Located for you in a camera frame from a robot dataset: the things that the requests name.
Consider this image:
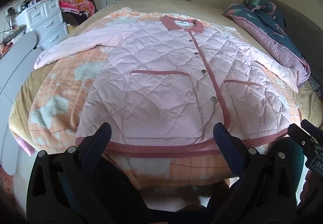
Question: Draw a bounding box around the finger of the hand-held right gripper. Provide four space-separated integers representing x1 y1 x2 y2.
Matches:
288 123 308 150
301 119 323 139

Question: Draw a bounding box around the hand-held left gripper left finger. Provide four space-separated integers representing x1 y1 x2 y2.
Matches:
26 122 148 224

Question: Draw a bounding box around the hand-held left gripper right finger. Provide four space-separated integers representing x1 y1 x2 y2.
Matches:
202 122 297 224

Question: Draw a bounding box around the pink quilted jacket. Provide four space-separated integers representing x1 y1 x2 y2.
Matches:
34 15 299 157

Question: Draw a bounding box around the dark clothes pile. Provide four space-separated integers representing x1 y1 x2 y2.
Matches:
62 11 89 26

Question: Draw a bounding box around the dark patterned pillow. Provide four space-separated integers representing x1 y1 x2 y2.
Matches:
309 75 323 99

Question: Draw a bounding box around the orange plaid blanket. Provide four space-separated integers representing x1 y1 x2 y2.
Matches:
28 7 303 189

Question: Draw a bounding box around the pink cloth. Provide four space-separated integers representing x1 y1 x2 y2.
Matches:
14 136 36 157

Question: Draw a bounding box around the white rounded panel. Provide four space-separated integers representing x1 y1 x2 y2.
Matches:
0 31 37 83
0 49 43 176

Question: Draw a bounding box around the grey headboard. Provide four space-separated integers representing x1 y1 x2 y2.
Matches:
252 0 323 68

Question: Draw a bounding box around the blue floral quilt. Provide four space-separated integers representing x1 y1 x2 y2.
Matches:
222 0 311 88

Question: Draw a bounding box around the white drawer cabinet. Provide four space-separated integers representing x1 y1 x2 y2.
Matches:
15 0 68 50

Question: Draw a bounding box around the pink cartoon blanket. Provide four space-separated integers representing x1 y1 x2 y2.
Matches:
59 0 95 15

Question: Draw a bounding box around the bed with beige sheet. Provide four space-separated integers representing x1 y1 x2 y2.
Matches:
7 0 323 189

